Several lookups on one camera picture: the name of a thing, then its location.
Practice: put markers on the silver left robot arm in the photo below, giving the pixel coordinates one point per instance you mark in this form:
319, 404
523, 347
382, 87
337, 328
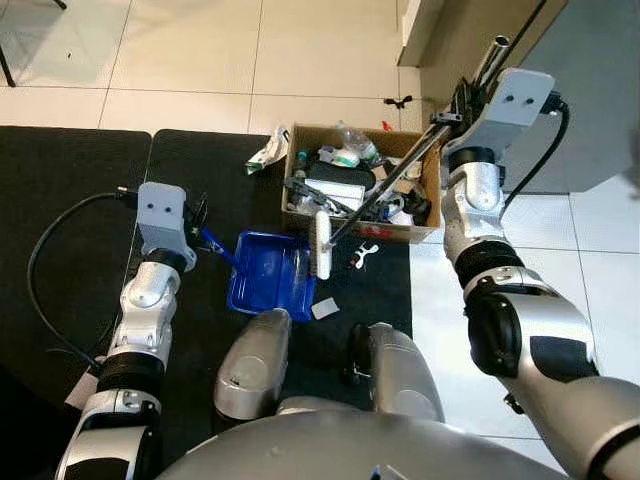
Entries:
150, 290

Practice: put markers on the silver robot leg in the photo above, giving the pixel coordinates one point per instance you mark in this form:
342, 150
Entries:
400, 375
250, 365

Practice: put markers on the silver robot right leg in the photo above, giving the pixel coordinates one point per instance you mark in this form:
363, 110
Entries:
400, 375

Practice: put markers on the open cardboard rubbish box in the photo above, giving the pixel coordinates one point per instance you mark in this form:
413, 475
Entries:
390, 233

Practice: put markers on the grey cabinet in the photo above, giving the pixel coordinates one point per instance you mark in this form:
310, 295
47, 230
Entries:
600, 100

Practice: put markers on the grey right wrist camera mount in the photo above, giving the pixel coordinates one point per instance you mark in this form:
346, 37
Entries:
515, 105

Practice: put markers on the beige wooden panel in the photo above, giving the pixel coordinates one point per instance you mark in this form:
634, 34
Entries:
450, 40

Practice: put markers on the crumpled green white wrapper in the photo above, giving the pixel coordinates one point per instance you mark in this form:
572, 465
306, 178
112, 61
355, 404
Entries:
268, 152

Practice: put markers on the blue plastic dustpan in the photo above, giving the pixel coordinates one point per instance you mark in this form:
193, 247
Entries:
262, 275

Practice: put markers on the white flat carton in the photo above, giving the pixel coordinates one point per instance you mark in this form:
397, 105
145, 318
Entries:
345, 190

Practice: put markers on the white paper scrap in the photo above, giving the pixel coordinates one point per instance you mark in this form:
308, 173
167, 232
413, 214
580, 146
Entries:
325, 308

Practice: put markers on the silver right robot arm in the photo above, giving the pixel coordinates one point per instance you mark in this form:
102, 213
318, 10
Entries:
530, 320

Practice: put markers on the black chair leg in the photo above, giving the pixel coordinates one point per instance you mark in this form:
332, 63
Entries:
7, 68

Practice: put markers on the black floor mat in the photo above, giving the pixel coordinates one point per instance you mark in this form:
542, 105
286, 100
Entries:
60, 160
250, 200

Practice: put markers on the grey robot torso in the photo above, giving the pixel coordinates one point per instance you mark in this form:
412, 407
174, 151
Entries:
350, 450

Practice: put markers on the silver robot left leg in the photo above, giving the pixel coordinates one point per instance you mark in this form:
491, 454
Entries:
250, 365

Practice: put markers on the small white plastic piece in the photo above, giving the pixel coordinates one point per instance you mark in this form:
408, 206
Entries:
365, 256

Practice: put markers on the clear plastic bottle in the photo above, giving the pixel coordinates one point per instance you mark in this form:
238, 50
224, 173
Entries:
358, 145

